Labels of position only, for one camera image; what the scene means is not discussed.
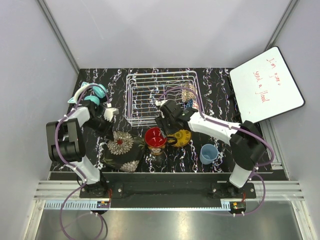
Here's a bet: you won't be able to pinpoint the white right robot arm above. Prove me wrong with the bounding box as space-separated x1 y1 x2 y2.
155 99 266 199

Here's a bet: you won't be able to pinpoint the white wire dish rack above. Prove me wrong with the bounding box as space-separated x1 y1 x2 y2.
124 70 201 128

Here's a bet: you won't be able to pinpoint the white dry-erase board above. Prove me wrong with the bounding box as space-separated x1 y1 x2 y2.
229 46 305 123

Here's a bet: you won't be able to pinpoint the black floral square plate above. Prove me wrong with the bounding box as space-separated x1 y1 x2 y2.
101 131 146 173

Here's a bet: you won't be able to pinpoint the light blue cup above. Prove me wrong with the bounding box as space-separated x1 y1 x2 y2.
199 144 219 165

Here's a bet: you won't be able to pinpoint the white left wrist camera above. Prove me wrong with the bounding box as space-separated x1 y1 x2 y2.
103 103 119 123

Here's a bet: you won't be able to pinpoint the brown patterned bowl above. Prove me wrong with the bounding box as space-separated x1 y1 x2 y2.
181 82 197 103

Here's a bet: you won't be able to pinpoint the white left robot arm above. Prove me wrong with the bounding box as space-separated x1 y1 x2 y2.
46 100 119 198

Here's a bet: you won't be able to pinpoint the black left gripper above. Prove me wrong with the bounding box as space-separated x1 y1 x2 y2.
83 116 115 142

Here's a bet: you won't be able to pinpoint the red interior mug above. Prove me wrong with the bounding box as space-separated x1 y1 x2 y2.
144 127 167 156

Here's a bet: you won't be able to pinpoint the blue triangle patterned bowl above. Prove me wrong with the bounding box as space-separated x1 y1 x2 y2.
185 99 199 111

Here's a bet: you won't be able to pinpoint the aluminium front rail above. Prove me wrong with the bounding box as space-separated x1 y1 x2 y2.
34 180 304 211

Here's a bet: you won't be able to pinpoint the teal cat-ear headphones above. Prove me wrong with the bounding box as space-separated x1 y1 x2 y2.
67 82 108 106

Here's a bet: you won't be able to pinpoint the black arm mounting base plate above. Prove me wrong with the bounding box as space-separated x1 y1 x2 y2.
79 171 257 209

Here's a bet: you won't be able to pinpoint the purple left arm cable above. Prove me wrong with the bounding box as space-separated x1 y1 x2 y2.
54 83 112 237

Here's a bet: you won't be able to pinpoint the yellow patterned plate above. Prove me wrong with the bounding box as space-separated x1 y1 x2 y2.
166 129 192 148

